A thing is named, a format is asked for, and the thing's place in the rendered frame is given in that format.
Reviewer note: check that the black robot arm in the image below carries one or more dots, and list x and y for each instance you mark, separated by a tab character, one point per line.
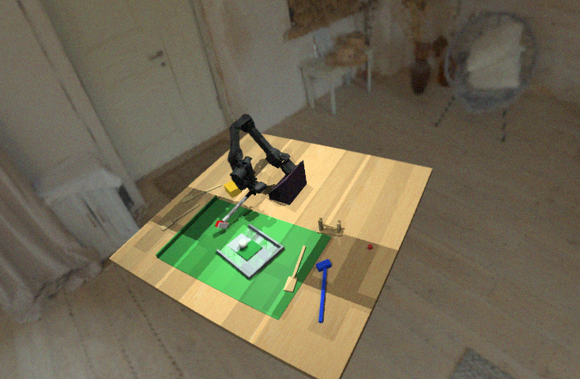
240	168

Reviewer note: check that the yellow block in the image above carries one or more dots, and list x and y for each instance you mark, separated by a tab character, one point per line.
232	189

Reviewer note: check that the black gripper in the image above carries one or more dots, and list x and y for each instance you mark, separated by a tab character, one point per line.
256	187

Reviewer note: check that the green flat mat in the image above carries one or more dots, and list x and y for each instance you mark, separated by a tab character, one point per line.
195	254

